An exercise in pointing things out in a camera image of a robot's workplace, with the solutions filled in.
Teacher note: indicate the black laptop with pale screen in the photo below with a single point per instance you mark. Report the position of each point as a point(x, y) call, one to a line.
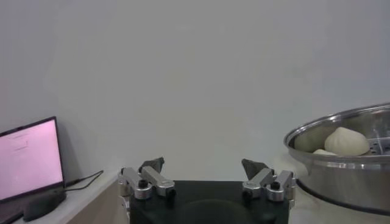
point(27, 158)

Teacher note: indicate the white steamed baozi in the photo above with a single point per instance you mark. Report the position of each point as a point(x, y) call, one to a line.
point(347, 143)

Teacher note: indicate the black computer mouse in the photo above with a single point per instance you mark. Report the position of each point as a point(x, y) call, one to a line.
point(44, 205)

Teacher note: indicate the perforated steel steamer basket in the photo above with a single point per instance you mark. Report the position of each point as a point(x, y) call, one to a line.
point(350, 179)

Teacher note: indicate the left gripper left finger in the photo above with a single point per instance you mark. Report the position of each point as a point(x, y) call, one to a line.
point(158, 182)

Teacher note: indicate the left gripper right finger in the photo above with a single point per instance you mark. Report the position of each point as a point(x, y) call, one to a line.
point(259, 181)

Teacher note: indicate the white side table with mouse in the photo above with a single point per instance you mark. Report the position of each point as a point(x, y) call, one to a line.
point(91, 194)

